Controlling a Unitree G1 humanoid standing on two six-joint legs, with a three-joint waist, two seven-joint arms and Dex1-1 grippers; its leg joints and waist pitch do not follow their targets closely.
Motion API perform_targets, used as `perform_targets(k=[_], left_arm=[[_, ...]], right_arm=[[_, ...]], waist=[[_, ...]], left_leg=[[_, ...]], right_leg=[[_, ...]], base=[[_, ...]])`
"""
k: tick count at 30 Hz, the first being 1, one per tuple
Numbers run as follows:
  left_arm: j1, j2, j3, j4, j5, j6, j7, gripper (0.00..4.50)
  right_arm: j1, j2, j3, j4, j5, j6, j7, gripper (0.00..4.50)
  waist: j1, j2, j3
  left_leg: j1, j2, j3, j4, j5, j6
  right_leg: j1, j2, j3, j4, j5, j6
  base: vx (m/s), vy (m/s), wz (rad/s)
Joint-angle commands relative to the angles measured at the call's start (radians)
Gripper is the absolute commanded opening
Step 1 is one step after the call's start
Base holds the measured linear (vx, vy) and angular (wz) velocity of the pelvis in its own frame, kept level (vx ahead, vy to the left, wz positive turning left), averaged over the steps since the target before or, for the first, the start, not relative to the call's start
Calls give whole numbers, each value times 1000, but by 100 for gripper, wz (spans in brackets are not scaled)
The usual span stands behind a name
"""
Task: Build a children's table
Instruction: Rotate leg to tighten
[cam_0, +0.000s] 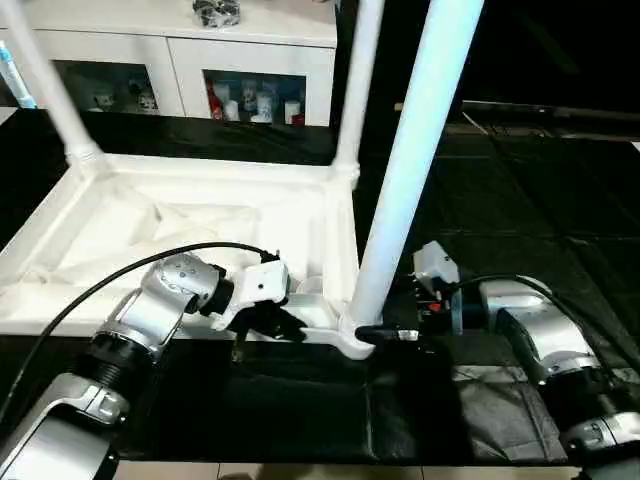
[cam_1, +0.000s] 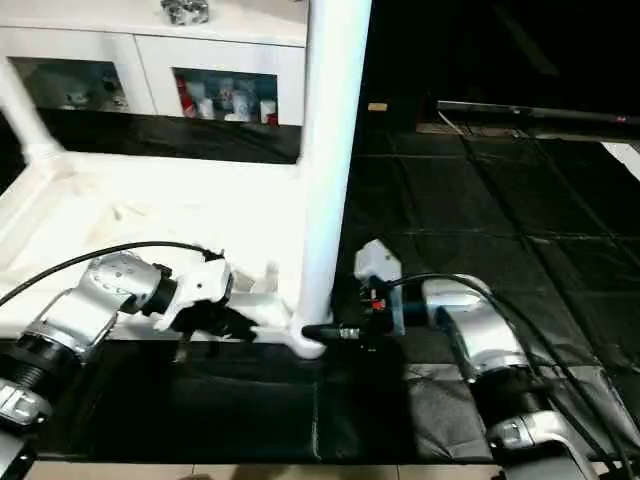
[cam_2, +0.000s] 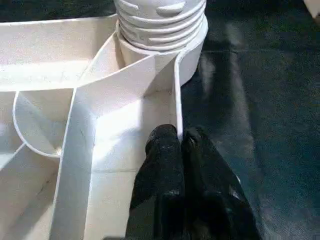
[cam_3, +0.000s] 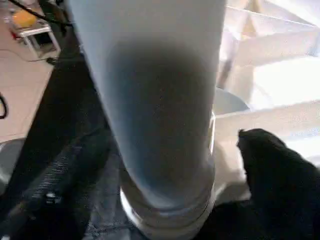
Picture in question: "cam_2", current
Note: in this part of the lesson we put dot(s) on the white plastic table leg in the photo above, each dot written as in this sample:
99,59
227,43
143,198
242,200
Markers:
160,22

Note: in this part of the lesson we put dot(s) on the black work mat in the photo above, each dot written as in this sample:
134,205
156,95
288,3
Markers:
260,125

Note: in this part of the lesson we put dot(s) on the white plastic table top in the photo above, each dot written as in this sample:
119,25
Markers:
100,100

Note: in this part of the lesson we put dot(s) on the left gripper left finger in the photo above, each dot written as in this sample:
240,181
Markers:
160,190

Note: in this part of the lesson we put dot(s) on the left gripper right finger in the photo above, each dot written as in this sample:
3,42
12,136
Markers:
215,195

